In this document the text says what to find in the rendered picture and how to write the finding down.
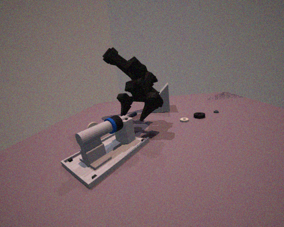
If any blue disc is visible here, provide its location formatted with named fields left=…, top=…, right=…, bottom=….
left=104, top=118, right=117, bottom=134

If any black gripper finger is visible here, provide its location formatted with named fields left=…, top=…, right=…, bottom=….
left=140, top=98, right=158, bottom=121
left=118, top=98, right=131, bottom=116

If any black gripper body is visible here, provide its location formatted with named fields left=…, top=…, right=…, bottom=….
left=117, top=81, right=163, bottom=107

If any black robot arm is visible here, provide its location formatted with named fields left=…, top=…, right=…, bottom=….
left=103, top=47, right=160, bottom=95

